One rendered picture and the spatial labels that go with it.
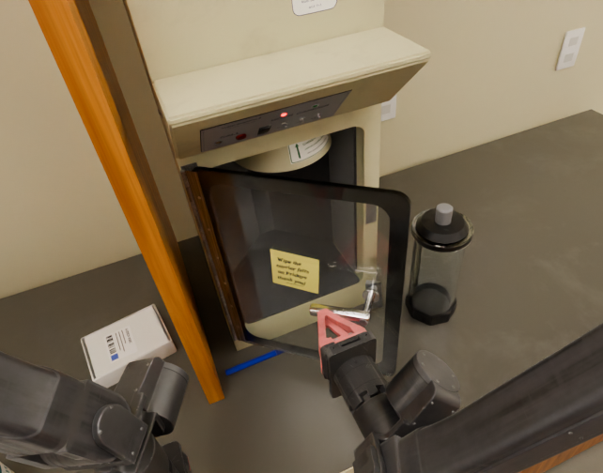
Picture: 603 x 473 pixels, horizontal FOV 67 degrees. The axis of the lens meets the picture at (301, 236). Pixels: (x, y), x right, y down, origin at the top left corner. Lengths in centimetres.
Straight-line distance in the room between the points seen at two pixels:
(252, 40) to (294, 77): 10
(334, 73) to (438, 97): 87
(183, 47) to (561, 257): 93
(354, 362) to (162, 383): 23
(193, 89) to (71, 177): 64
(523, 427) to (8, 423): 38
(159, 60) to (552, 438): 55
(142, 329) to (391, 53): 72
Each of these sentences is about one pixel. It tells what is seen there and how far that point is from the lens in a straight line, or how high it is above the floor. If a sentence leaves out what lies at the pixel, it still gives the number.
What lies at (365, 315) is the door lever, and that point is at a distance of 65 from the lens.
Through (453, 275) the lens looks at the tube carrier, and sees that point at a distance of 89.
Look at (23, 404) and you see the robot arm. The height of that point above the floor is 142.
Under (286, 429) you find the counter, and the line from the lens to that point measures 87.
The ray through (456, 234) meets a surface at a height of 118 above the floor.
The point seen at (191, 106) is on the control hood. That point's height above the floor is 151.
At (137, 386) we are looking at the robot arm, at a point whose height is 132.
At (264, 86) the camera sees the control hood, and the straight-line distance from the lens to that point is 53.
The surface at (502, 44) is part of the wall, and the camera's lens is 148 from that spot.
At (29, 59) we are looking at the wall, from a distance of 105.
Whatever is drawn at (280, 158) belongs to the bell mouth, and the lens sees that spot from 73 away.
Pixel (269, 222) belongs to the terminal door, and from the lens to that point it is 64.
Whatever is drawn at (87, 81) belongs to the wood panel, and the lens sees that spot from 51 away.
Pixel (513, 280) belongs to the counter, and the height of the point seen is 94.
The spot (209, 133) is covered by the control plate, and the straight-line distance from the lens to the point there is 56.
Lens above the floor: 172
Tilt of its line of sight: 42 degrees down
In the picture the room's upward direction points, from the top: 7 degrees counter-clockwise
